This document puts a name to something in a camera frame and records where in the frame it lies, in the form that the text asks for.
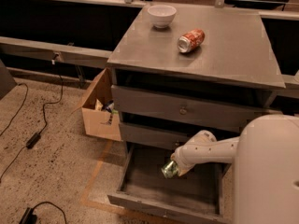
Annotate grey drawer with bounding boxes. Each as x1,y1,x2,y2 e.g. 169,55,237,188
111,85,280,133
108,144,231,224
120,122,189,149

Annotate grey bottom drawer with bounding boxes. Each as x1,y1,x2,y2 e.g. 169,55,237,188
108,144,231,224

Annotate grey metal rail frame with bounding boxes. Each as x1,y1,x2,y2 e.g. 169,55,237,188
0,0,299,100

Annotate black power adapter with cable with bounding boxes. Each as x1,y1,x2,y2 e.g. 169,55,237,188
0,54,64,184

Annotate items inside cardboard box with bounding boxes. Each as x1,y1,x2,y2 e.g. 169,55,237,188
95,100,119,125

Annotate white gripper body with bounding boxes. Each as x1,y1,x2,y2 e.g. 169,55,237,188
174,130,217,168

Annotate black adapter bottom left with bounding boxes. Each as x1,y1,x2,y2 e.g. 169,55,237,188
19,201,67,224

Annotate white ceramic bowl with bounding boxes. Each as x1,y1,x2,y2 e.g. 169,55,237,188
148,5,177,28

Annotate grey middle drawer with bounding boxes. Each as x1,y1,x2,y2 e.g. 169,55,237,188
120,122,189,149

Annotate cardboard box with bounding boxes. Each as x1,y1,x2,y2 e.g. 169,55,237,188
73,68,121,141

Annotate grey top drawer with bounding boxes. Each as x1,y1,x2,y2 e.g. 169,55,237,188
111,85,280,133

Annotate green soda can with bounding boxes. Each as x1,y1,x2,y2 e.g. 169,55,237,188
161,160,178,178

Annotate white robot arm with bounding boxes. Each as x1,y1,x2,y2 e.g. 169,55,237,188
171,115,299,224

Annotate red soda can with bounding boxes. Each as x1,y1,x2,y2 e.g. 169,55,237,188
178,29,205,53

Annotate grey drawer cabinet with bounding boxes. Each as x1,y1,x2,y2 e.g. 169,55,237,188
107,2,287,224

